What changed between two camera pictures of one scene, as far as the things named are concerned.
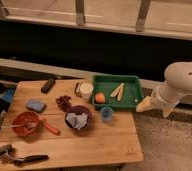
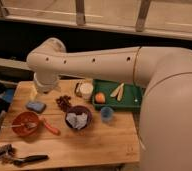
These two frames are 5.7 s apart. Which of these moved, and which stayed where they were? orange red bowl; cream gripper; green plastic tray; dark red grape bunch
Moved: cream gripper
Stayed: orange red bowl; dark red grape bunch; green plastic tray
